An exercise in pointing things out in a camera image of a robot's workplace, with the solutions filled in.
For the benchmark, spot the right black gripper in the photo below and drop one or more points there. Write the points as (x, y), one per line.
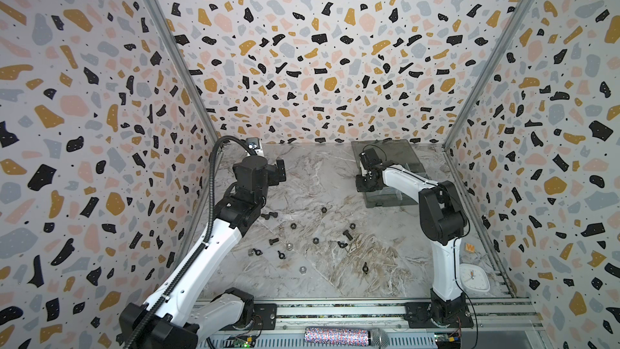
(366, 180)

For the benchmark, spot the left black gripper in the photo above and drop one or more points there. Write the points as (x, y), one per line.
(272, 173)

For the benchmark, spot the clear plastic compartment organizer box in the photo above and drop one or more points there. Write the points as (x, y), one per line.
(403, 171)

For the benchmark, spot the black bolts pair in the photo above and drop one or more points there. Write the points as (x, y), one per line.
(269, 215)

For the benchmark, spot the black hex bolt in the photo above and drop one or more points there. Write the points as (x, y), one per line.
(347, 234)

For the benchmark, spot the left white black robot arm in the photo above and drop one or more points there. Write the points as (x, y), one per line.
(168, 318)

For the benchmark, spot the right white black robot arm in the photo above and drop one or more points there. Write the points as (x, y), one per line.
(442, 221)

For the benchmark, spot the small orange block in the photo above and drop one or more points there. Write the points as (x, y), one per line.
(470, 248)

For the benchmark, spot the white square clock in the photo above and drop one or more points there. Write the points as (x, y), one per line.
(474, 278)

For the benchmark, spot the glitter handheld microphone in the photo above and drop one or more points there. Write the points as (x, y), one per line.
(353, 337)

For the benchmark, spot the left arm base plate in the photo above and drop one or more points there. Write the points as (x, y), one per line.
(259, 317)

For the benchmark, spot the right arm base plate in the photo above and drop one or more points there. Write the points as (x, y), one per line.
(426, 314)

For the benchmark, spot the aluminium front rail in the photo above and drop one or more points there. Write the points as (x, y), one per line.
(499, 323)

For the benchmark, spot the left corner aluminium post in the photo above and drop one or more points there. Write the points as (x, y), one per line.
(168, 40)

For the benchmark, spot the corner aluminium post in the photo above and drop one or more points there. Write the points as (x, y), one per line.
(503, 43)
(168, 40)

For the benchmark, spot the right corner aluminium post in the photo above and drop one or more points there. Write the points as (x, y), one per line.
(503, 43)

